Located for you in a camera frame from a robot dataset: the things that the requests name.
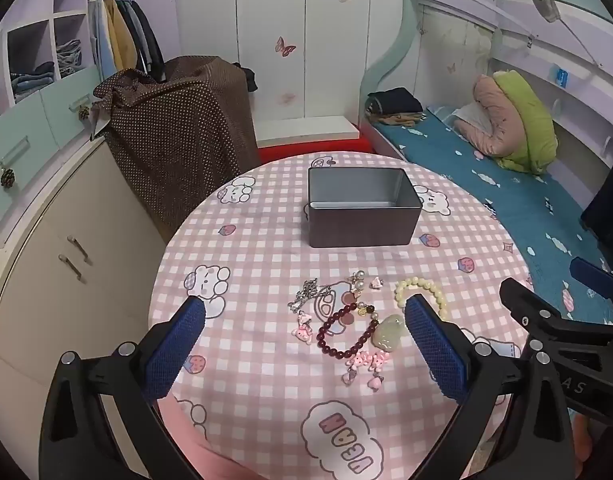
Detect cream bead bracelet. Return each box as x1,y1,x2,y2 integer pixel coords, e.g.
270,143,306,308
394,278,447,317

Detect pink checked cartoon tablecloth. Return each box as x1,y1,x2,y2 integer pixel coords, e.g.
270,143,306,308
146,152,537,480

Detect grey metal tin box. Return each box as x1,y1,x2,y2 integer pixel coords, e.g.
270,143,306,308
305,166,422,249

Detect dark cloth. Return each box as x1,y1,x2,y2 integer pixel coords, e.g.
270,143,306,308
581,152,613,262

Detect dark hanging garments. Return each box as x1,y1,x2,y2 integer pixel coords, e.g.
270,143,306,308
124,0,164,83

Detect green quilt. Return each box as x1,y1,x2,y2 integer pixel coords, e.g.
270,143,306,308
491,70,560,176

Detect silver chain necklace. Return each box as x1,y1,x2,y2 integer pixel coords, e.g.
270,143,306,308
287,280,337,312

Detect white wardrobe doors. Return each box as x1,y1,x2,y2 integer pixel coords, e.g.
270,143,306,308
174,0,405,126

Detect white open shelf unit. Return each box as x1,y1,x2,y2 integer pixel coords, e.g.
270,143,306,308
0,0,137,111

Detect pale blue hanging garment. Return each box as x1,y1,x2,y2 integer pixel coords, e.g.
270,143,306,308
89,0,118,81

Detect teal patterned bed sheet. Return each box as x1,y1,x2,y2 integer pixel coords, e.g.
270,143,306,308
371,104,613,326

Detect pale green jade pendant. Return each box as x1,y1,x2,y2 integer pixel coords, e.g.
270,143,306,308
371,314,406,352

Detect small black cloth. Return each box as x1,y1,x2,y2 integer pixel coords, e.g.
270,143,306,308
234,62,260,93

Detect pink charm earrings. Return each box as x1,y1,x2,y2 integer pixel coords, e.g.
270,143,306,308
343,350,391,390

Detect folded light denim stack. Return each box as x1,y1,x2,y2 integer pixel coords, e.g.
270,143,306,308
56,39,83,78

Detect beige two-door cabinet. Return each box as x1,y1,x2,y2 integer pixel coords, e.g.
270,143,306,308
0,135,168,411

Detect folded dark clothes pile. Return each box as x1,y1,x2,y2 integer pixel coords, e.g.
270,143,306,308
367,87,428,128

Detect mint green bunk bed frame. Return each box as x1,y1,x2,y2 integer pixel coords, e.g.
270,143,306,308
361,0,613,101

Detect pink bunny charm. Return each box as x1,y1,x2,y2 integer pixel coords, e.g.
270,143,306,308
292,310,315,345

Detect white low step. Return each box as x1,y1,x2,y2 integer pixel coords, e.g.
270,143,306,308
256,116,360,149

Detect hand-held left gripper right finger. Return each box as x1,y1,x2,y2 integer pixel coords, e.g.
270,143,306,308
404,294,575,480

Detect yellow hanging garment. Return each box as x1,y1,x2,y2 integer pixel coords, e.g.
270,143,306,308
109,0,137,72

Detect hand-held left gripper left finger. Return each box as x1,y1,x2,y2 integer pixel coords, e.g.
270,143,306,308
39,296,207,480

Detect mint green drawer cabinet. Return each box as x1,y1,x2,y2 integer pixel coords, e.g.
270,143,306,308
0,65,112,231

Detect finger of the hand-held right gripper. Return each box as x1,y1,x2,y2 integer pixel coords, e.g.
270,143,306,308
499,277,613,348
569,256,613,311

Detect pink plush toy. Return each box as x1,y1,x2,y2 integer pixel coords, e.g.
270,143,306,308
457,74,522,158

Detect dark red bead bracelet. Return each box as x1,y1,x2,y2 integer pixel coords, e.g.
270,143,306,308
317,300,382,360

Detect brown dotted cloth cover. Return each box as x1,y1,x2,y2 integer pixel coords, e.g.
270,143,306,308
90,55,261,233

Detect white pillow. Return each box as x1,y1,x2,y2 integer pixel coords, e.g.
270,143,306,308
447,105,493,135

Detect folded blue jeans stack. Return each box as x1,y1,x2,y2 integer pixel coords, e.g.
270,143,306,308
10,62,54,103

